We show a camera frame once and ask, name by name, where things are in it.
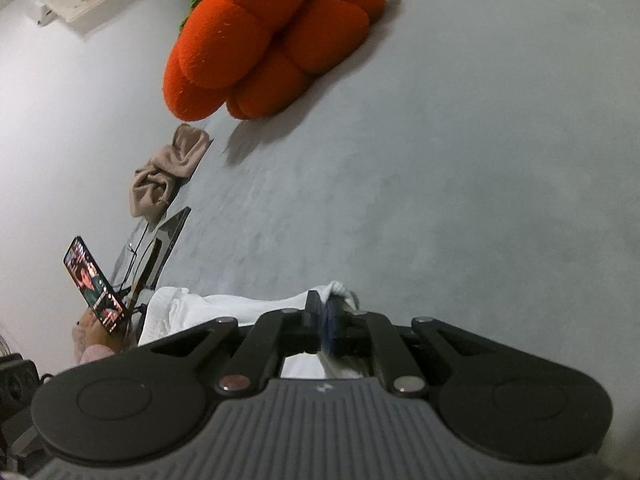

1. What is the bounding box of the smartphone with lit screen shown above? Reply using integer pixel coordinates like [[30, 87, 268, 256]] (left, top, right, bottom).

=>
[[62, 235, 127, 335]]

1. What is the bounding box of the crumpled beige garment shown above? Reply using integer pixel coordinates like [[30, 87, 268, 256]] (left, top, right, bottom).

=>
[[129, 124, 215, 223]]

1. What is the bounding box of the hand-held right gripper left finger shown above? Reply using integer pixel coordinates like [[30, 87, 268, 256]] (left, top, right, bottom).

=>
[[145, 291, 326, 397]]

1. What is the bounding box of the white garment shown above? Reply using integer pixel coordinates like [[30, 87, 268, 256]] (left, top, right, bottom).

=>
[[137, 280, 373, 381]]

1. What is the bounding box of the thin black cable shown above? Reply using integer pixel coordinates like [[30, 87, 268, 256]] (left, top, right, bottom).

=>
[[116, 220, 157, 311]]

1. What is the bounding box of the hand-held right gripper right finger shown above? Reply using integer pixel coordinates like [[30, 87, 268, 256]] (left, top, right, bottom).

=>
[[323, 296, 506, 399]]

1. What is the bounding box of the black tablet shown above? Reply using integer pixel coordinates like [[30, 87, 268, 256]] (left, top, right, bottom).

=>
[[107, 206, 193, 311]]

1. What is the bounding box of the grey bed sheet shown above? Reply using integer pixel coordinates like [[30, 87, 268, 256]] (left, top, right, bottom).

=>
[[100, 0, 640, 461]]

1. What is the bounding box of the orange pumpkin plush pillow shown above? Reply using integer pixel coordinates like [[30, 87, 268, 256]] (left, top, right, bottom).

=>
[[162, 0, 388, 122]]

